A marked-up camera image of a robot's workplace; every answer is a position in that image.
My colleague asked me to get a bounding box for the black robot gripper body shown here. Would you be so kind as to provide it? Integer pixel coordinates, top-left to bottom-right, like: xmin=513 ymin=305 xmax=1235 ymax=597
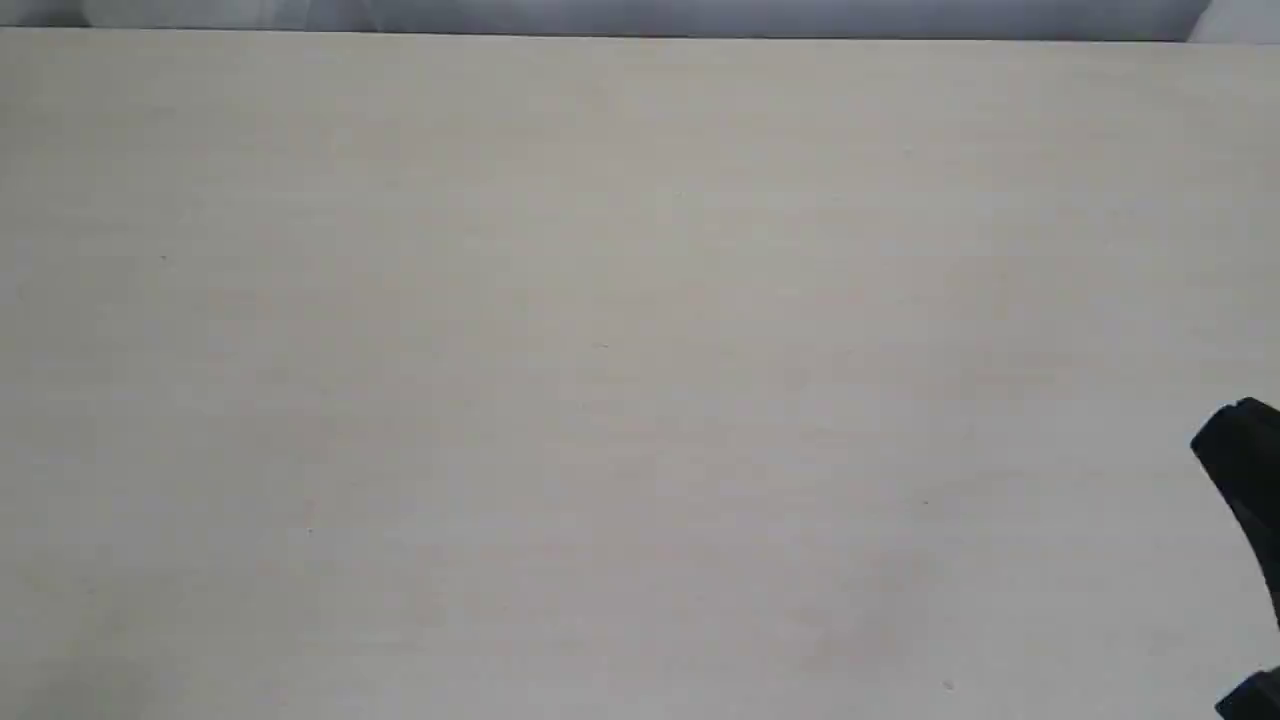
xmin=1190 ymin=397 xmax=1280 ymax=720

